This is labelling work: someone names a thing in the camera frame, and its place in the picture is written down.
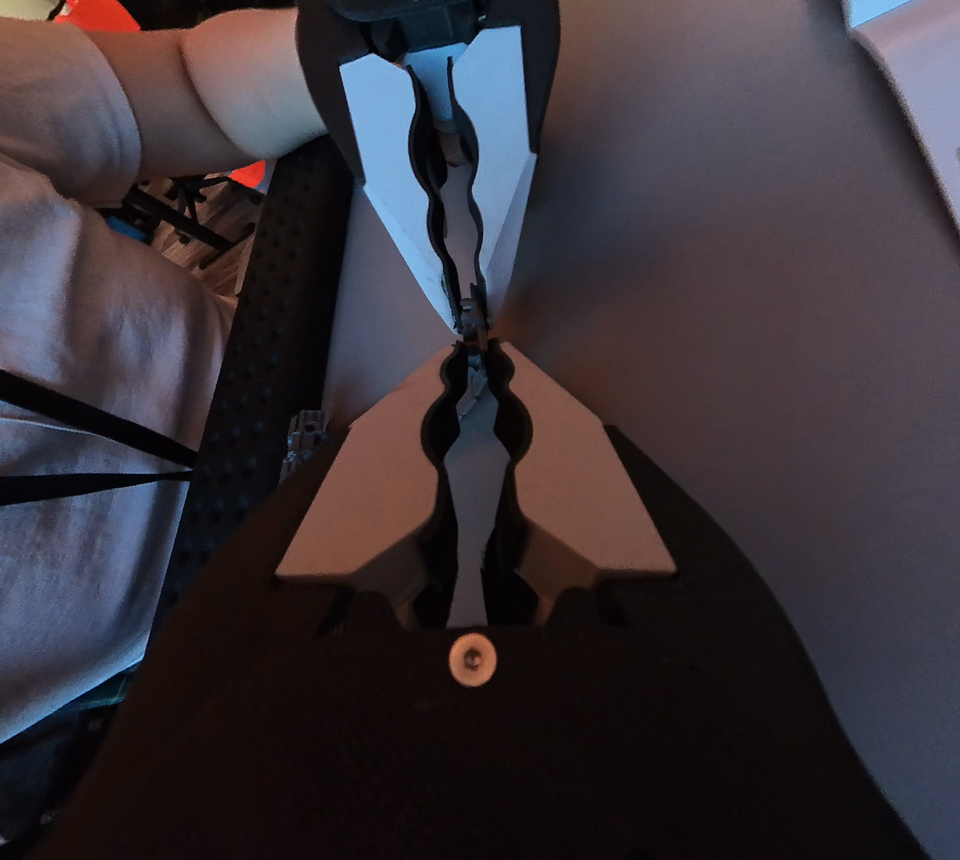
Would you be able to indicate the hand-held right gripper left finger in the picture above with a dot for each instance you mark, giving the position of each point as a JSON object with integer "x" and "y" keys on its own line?
{"x": 360, "y": 500}

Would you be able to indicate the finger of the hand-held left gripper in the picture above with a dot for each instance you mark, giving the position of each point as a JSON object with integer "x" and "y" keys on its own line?
{"x": 502, "y": 125}
{"x": 382, "y": 148}

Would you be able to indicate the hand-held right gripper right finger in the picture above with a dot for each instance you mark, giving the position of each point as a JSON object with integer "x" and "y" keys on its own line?
{"x": 592, "y": 500}

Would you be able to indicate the person's left forearm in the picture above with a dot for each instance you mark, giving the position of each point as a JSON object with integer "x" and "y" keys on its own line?
{"x": 225, "y": 88}

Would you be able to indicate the grey desk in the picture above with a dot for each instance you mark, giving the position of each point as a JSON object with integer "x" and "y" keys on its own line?
{"x": 712, "y": 275}

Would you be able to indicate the black perforated chair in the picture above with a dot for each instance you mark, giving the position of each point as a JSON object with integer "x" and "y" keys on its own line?
{"x": 277, "y": 275}

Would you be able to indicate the black office chair base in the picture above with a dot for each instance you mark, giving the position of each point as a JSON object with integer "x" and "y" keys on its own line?
{"x": 180, "y": 208}

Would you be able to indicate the orange plastic object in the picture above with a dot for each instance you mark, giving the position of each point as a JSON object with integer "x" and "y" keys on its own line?
{"x": 94, "y": 5}

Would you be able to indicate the white instruction booklet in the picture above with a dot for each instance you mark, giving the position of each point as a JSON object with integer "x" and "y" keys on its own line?
{"x": 922, "y": 88}

